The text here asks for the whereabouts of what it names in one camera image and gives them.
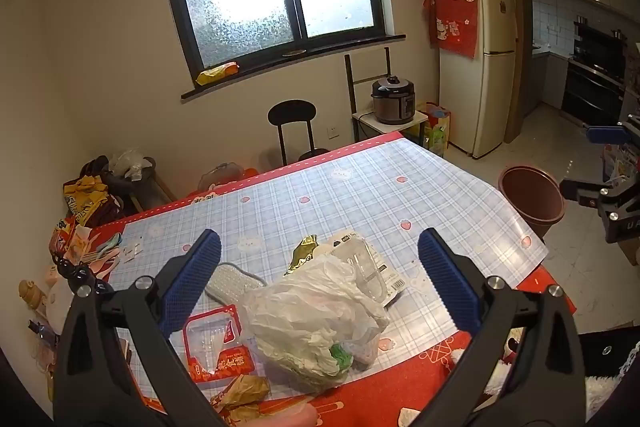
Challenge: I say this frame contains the white foam net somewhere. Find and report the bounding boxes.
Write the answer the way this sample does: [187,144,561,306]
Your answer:
[205,261,269,304]

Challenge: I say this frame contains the black bead string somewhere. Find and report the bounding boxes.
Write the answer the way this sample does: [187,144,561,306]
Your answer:
[54,256,109,296]

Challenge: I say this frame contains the colourful shopping bag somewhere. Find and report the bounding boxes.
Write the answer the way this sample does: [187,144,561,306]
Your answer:
[416,102,452,158]

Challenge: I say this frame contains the grey kitchen base cabinet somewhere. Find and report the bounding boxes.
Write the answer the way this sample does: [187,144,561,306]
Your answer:
[522,47,571,110]

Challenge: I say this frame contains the black window sill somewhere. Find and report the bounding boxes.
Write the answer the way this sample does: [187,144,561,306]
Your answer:
[181,33,407,102]

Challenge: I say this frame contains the orange snack packet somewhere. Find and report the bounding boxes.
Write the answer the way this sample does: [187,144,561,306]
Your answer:
[48,217,92,259]

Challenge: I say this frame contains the wooden door frame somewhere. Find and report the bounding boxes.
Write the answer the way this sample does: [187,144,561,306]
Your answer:
[499,0,537,144]

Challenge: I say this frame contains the red plastic food tray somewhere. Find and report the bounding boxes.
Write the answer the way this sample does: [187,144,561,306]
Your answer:
[182,304,257,389]

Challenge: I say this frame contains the yellow and brown bag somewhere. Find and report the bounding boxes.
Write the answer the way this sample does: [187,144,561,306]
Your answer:
[63,174,124,228]

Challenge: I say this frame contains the brown electric pressure cooker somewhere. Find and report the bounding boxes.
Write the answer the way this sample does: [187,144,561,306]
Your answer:
[371,76,417,126]

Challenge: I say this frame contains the red tablecloth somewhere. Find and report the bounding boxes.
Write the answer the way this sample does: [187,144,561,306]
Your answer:
[106,130,577,427]

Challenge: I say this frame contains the pastel plastic spoons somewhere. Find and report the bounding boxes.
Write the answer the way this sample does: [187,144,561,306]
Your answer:
[86,232,124,279]

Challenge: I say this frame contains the checked table mat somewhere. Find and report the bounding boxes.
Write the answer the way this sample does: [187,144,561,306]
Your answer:
[107,137,549,414]

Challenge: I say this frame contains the black metal rack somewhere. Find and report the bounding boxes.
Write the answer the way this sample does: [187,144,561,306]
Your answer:
[344,47,392,116]

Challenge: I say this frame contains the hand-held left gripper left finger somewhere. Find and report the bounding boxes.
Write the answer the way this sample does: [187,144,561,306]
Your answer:
[52,228,223,427]

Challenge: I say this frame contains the brown paper wrapper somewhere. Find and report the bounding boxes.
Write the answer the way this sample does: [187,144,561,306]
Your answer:
[210,374,271,426]

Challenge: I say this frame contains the cream refrigerator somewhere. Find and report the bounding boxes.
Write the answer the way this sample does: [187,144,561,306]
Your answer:
[432,0,519,159]

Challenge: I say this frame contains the clear plastic blister box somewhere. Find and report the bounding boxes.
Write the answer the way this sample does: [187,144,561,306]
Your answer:
[320,230,409,309]

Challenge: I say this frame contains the gold foil wrapper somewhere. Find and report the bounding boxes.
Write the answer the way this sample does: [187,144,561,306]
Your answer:
[283,234,321,277]

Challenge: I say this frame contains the red printed cloth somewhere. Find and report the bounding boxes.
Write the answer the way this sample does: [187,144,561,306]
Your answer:
[423,0,482,59]

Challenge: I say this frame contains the black round-back chair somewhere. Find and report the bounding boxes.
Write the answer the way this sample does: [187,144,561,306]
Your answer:
[267,99,331,166]

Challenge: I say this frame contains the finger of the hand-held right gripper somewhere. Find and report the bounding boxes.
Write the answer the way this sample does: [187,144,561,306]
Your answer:
[582,121,640,146]
[559,177,617,208]

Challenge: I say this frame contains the black built-in oven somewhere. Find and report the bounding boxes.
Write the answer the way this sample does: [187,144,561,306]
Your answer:
[560,18,629,114]

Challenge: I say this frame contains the small white side table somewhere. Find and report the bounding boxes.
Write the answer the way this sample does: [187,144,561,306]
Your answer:
[351,109,431,144]

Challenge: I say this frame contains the wooden bench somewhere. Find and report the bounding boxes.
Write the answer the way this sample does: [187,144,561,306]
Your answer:
[126,167,177,214]

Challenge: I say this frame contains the yellow snack packet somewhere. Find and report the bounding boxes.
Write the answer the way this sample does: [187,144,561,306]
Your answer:
[196,62,240,86]

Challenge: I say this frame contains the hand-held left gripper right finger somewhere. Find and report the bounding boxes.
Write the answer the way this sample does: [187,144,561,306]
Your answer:
[417,227,588,427]

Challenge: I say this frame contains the white plush toy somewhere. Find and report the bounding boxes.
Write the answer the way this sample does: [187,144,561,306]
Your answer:
[481,327,527,397]

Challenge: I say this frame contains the white plastic bag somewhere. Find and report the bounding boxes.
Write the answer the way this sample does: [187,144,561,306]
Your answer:
[240,253,392,394]

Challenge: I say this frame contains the brown plastic trash bin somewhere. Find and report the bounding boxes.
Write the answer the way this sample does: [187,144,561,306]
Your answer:
[498,165,566,239]

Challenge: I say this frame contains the clear domed lid container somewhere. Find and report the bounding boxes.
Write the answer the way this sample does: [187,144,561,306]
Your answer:
[197,161,246,196]

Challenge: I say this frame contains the dark bag with plastic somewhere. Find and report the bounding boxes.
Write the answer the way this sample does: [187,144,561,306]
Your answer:
[102,149,157,188]

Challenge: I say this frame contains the small tan toy bottle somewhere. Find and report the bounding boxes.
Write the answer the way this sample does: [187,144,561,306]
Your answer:
[18,279,42,309]

